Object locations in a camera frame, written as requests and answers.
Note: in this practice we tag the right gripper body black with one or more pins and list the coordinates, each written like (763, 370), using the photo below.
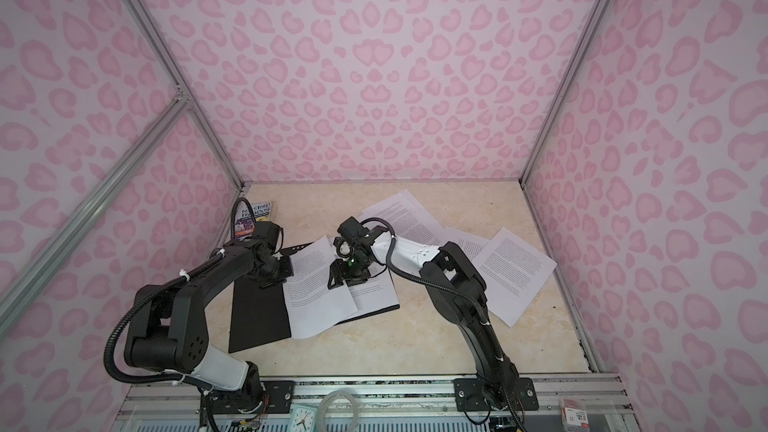
(355, 265)

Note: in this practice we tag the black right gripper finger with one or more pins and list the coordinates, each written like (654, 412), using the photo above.
(360, 279)
(337, 275)

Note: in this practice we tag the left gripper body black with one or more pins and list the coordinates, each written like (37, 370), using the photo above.
(279, 271)

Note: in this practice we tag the printed paper sheet corner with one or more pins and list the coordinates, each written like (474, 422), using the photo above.
(375, 296)

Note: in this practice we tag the grey and black file folder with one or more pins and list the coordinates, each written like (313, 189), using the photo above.
(304, 306)

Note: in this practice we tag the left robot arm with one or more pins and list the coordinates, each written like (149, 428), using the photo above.
(164, 336)

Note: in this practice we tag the colourful paperback book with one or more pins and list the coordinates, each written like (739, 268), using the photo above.
(247, 214)

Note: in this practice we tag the clear tube loop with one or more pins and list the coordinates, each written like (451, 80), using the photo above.
(339, 401)

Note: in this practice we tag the small teal clock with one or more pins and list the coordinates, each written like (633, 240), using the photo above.
(302, 419)

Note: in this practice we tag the red white label box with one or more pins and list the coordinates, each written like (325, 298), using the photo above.
(574, 417)

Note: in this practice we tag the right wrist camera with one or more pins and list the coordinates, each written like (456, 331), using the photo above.
(354, 233)

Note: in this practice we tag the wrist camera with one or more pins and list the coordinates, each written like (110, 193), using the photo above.
(269, 233)
(354, 233)

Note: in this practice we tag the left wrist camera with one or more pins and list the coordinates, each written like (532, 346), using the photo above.
(269, 233)

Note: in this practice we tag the aluminium diagonal frame bar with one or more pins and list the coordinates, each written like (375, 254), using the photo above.
(38, 273)

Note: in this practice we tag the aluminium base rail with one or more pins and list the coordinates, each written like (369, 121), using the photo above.
(450, 403)

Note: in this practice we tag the aluminium corner post left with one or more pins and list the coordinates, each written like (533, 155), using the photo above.
(168, 62)

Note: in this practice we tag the aluminium corner post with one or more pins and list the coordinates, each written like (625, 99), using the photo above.
(587, 37)
(168, 62)

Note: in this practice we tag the aluminium corner post right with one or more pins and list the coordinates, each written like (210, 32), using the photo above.
(587, 37)

